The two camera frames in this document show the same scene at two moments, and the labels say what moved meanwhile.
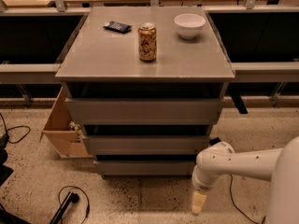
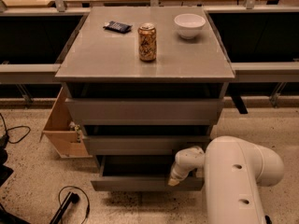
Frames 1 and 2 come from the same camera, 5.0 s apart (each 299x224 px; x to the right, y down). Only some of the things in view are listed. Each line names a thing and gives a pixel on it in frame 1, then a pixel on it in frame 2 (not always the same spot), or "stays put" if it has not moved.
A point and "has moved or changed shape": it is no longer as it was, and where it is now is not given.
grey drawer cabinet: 147,85 stays put
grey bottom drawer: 144,167 has moved or changed shape
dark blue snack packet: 118,27 stays put
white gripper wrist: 201,185 -> 179,171
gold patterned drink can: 148,41 stays put
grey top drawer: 147,111 stays put
